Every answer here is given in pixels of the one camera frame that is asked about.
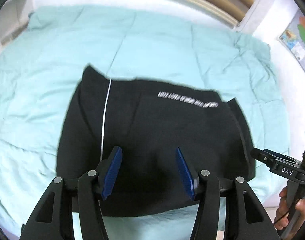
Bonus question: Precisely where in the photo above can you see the black hooded sweatshirt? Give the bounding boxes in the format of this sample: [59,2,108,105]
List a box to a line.
[57,66,255,217]

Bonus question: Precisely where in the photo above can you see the person's right hand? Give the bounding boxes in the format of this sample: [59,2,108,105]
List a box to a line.
[274,187,305,231]

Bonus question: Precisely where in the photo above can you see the light blue bed quilt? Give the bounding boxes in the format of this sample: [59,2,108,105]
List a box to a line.
[0,4,291,236]

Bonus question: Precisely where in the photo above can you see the white bookshelf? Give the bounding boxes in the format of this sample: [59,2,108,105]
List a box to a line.
[0,0,33,54]

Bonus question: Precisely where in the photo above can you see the colourful wall map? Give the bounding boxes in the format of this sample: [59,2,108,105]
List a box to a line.
[279,10,305,72]

